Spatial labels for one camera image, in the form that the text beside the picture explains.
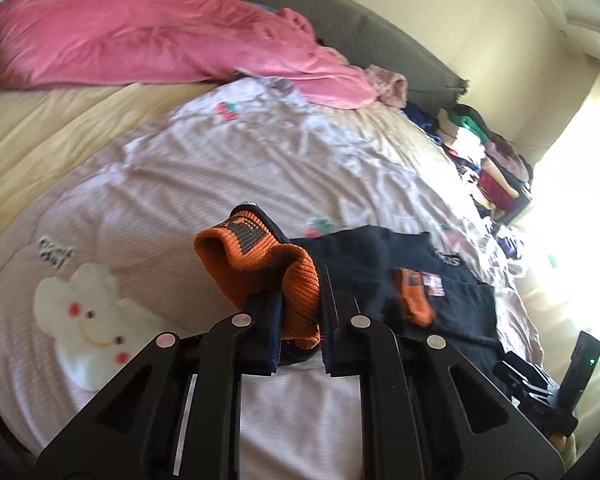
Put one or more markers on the fuzzy pink cloth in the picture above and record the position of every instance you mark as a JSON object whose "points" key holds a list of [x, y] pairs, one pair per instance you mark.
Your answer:
{"points": [[387, 85]]}

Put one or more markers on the pink quilt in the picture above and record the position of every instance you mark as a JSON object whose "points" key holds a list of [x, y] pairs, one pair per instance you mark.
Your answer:
{"points": [[130, 45]]}

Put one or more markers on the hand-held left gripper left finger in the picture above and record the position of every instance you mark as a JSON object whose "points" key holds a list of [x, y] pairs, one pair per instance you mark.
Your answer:
{"points": [[260, 340]]}

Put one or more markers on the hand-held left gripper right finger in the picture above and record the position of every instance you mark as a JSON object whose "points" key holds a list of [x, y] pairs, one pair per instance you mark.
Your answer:
{"points": [[342, 345]]}

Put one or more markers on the pale printed blanket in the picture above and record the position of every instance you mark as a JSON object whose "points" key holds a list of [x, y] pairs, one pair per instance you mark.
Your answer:
{"points": [[230, 160]]}

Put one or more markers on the navy sweater with orange cuffs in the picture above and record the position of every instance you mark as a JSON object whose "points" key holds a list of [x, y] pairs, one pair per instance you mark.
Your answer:
{"points": [[370, 260]]}

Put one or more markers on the beige bed sheet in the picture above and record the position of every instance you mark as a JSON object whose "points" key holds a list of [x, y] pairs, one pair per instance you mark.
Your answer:
{"points": [[55, 125]]}

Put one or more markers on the purple cloth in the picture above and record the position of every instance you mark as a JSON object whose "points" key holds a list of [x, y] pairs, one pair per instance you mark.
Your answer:
{"points": [[510, 247]]}

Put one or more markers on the pile of folded clothes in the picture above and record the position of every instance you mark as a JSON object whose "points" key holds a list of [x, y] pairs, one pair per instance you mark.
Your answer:
{"points": [[480, 160]]}

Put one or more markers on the grey headboard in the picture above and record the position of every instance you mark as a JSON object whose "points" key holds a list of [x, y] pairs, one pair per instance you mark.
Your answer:
{"points": [[370, 35]]}

